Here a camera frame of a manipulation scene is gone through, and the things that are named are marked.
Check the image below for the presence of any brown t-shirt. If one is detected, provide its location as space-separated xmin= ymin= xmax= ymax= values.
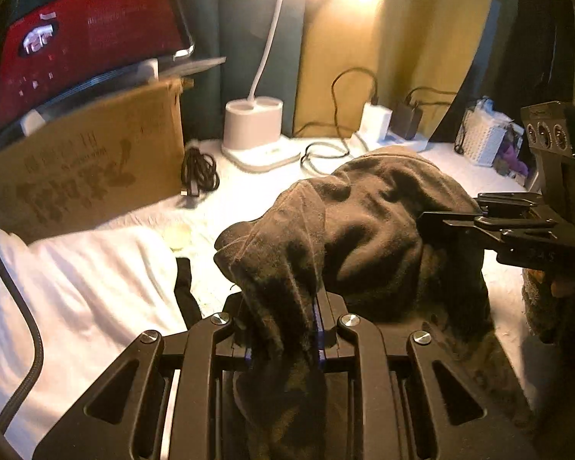
xmin=212 ymin=145 xmax=533 ymax=460

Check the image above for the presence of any gloved right hand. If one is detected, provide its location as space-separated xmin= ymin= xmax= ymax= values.
xmin=521 ymin=269 xmax=575 ymax=345

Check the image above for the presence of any purple cloth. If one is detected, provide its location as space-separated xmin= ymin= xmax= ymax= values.
xmin=501 ymin=145 xmax=529 ymax=177

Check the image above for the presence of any white plastic basket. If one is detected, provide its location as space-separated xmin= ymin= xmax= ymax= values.
xmin=457 ymin=98 xmax=512 ymax=167

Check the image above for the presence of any white folded blanket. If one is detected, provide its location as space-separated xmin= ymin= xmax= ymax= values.
xmin=0 ymin=227 xmax=186 ymax=459

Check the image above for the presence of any black charger plug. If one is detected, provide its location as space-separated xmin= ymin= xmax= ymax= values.
xmin=389 ymin=103 xmax=423 ymax=140

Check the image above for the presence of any white charger plug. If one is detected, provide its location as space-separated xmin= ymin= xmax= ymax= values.
xmin=358 ymin=102 xmax=393 ymax=143

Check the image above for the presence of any white power strip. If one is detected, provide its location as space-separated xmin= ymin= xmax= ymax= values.
xmin=347 ymin=132 xmax=428 ymax=155

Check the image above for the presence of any cardboard box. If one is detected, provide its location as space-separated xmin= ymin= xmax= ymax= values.
xmin=0 ymin=79 xmax=192 ymax=243

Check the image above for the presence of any yellow curtain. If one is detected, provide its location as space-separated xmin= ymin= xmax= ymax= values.
xmin=294 ymin=0 xmax=492 ymax=137

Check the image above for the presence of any white desk lamp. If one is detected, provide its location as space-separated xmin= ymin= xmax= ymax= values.
xmin=220 ymin=0 xmax=389 ymax=174

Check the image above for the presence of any tablet with red screen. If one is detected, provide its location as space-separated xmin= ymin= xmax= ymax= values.
xmin=0 ymin=0 xmax=195 ymax=135

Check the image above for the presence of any black strap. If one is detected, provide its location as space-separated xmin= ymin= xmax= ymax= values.
xmin=173 ymin=256 xmax=204 ymax=332

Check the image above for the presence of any coiled black cable bundle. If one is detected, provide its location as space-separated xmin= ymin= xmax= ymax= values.
xmin=179 ymin=146 xmax=222 ymax=199

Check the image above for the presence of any black braided cable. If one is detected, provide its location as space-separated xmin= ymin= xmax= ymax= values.
xmin=0 ymin=219 xmax=46 ymax=434

